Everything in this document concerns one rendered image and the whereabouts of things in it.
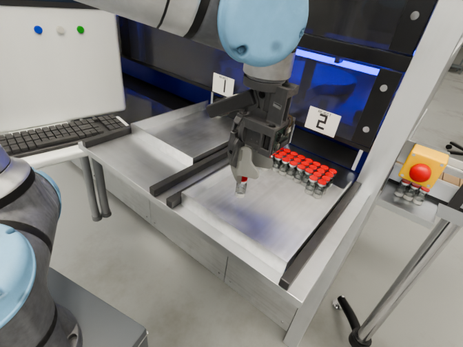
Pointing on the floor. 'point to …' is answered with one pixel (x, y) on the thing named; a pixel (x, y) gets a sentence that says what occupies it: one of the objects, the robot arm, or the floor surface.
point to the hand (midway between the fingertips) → (240, 173)
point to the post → (391, 139)
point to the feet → (350, 321)
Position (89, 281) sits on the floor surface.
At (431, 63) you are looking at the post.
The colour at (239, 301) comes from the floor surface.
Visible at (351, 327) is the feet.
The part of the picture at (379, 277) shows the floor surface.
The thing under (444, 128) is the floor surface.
